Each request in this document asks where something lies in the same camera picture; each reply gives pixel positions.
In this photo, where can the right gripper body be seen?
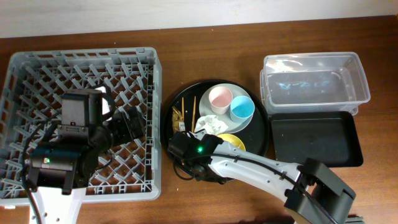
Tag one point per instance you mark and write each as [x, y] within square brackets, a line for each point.
[175, 148]

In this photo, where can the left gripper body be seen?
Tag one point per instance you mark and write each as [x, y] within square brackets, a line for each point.
[131, 125]

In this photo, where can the white tissue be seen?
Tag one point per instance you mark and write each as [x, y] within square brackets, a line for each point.
[211, 124]

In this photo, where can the pink cup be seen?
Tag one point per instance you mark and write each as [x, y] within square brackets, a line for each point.
[220, 98]

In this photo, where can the light blue cup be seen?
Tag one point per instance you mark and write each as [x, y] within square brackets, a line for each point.
[241, 108]

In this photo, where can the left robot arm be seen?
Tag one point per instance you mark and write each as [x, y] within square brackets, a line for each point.
[58, 171]

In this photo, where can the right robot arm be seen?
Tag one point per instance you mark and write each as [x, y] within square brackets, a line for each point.
[311, 192]

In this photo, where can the grey dishwasher rack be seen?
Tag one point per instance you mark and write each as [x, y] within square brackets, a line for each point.
[32, 85]

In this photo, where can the gold foil wrapper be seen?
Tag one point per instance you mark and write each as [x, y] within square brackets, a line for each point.
[178, 124]

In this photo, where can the right wooden chopstick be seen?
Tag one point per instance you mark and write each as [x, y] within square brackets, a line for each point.
[194, 113]

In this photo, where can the wooden chopstick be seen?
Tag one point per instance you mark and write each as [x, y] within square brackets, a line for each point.
[183, 109]
[194, 113]

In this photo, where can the round black tray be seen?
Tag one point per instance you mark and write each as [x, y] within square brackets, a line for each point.
[254, 132]

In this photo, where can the left wooden chopstick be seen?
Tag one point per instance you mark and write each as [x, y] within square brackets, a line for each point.
[183, 109]

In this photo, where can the yellow bowl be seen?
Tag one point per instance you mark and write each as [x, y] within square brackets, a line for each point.
[235, 142]

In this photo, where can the black rectangular tray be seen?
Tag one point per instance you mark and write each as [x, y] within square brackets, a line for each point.
[329, 137]

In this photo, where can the clear plastic bin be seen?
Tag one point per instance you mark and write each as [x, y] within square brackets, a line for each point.
[313, 82]

